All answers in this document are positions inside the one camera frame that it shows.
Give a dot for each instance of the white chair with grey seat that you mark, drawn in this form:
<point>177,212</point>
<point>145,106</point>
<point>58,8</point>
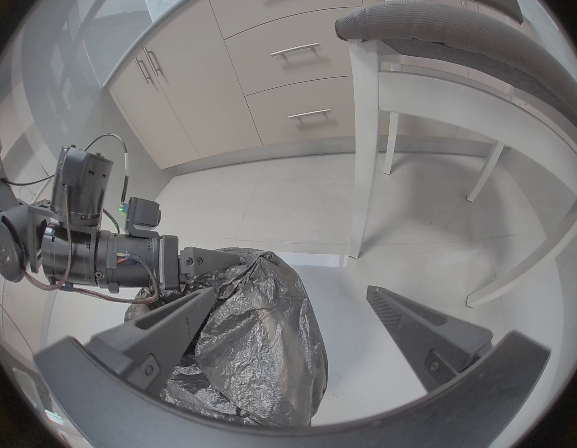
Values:
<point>363,157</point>

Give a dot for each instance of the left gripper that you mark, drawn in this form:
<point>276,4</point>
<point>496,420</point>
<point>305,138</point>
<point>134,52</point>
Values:
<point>129,264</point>

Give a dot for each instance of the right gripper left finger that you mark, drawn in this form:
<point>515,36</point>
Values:
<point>167,334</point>

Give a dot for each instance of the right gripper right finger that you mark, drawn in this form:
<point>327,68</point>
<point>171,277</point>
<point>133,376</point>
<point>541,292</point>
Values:
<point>438,348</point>

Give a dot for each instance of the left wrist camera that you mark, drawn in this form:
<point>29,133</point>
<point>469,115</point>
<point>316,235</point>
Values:
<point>144,213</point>

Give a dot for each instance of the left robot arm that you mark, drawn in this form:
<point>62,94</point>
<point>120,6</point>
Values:
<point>81,185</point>

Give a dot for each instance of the beige cabinet with drawers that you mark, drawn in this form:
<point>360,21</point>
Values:
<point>190,110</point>

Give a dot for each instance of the black plastic bag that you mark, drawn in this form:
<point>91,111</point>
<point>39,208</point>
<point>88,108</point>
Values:
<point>260,343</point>

